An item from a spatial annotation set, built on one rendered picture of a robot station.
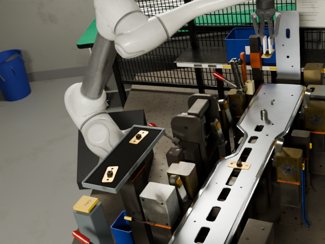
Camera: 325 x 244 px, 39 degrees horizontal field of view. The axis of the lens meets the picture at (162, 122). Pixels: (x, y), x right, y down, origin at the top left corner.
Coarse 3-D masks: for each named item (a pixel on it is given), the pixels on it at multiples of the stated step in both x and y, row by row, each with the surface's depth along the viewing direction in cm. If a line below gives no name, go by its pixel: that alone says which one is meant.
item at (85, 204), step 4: (84, 196) 150; (80, 200) 148; (84, 200) 148; (88, 200) 148; (92, 200) 147; (96, 200) 147; (76, 204) 147; (80, 204) 147; (84, 204) 146; (88, 204) 146; (92, 204) 146; (76, 208) 146; (80, 208) 145; (84, 208) 145; (88, 208) 144; (88, 212) 144
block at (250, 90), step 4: (248, 80) 218; (252, 80) 218; (248, 84) 216; (252, 84) 216; (248, 88) 217; (252, 88) 217; (248, 92) 219; (252, 92) 218; (248, 96) 220; (252, 96) 220; (248, 100) 222; (248, 104) 223
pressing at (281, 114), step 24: (264, 96) 216; (288, 96) 212; (240, 120) 201; (288, 120) 195; (240, 144) 186; (264, 144) 184; (216, 168) 176; (240, 168) 173; (264, 168) 172; (216, 192) 164; (240, 192) 162; (192, 216) 156; (240, 216) 152; (192, 240) 147; (216, 240) 145
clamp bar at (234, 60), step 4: (232, 60) 205; (236, 60) 207; (240, 60) 204; (232, 64) 205; (236, 64) 207; (240, 64) 204; (232, 68) 206; (236, 68) 209; (236, 72) 206; (236, 76) 208; (240, 76) 210; (236, 80) 209; (240, 80) 211; (236, 84) 210; (240, 84) 209; (240, 88) 210; (244, 88) 213
